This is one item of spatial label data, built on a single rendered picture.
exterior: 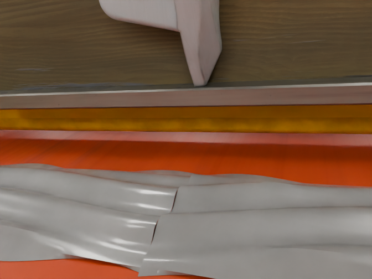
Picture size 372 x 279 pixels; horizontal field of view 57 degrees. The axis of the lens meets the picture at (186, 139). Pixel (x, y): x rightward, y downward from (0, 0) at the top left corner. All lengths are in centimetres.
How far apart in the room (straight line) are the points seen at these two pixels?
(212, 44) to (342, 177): 9
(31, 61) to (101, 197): 12
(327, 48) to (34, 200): 15
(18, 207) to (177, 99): 9
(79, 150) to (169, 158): 7
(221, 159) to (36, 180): 10
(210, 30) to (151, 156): 8
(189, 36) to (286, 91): 5
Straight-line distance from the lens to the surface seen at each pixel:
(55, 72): 24
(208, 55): 17
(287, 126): 20
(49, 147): 25
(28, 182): 20
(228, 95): 18
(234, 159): 19
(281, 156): 19
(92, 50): 22
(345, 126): 20
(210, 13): 17
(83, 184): 17
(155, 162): 19
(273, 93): 17
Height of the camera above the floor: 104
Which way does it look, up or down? 21 degrees down
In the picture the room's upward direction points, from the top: 7 degrees counter-clockwise
